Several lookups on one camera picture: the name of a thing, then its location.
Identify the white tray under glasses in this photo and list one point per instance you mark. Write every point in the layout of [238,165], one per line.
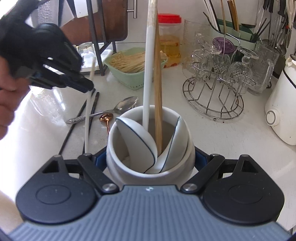
[106,53]

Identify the copper small spoon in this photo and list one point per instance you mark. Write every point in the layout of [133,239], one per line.
[106,119]

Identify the tall textured glass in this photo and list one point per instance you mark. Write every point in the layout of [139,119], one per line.
[191,28]

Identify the crystal cut glass on rack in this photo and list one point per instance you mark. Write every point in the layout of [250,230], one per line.
[239,74]

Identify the white ceramic soup spoon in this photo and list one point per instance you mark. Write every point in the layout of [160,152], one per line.
[141,146]

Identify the purple lid container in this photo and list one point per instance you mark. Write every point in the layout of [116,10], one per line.
[227,46]

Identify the glass pitcher with handle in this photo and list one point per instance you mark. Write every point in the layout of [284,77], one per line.
[263,67]

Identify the green plastic colander basket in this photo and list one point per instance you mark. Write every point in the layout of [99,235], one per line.
[133,81]

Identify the small drinking glass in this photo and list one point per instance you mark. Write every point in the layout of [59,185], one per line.
[87,52]

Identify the brown wooden chopstick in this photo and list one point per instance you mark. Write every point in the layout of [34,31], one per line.
[158,108]

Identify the upturned glass on rack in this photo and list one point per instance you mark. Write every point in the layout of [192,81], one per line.
[200,60]

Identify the green utensil drainer holder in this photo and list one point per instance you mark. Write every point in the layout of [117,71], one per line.
[242,37]

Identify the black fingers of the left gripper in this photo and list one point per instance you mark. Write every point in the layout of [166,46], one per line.
[48,79]

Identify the wire glass drying rack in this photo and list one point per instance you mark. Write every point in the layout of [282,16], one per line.
[210,93]

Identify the black metal shelf rack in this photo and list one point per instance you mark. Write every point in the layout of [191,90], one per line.
[88,25]

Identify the enoki mushroom bunch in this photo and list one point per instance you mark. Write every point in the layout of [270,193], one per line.
[128,63]

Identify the white ceramic utensil jar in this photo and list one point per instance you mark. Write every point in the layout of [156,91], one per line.
[118,159]

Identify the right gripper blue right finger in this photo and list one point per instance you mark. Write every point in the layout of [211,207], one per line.
[201,159]

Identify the white chopstick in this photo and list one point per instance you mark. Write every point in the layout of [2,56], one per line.
[149,59]

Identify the white kitchen appliance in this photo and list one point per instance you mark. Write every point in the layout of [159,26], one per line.
[280,108]

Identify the person's left hand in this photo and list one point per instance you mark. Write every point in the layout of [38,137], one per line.
[12,92]

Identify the silver metal spoon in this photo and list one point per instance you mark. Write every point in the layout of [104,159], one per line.
[122,107]

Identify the red lid plastic jar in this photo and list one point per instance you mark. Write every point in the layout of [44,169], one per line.
[169,37]

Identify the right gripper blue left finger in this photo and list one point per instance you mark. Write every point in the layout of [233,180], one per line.
[99,159]

